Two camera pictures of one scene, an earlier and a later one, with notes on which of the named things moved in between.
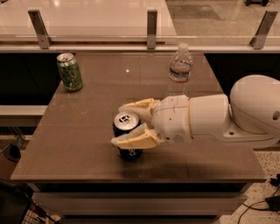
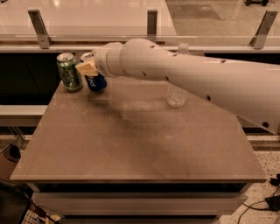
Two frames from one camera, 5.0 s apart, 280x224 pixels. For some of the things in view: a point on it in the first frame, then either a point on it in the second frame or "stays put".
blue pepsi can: [124, 123] to [96, 82]
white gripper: [171, 118] to [100, 61]
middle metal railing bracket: [151, 29] stays put
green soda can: [69, 72] stays put
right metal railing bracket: [257, 42] stays put
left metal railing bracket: [40, 30] stays put
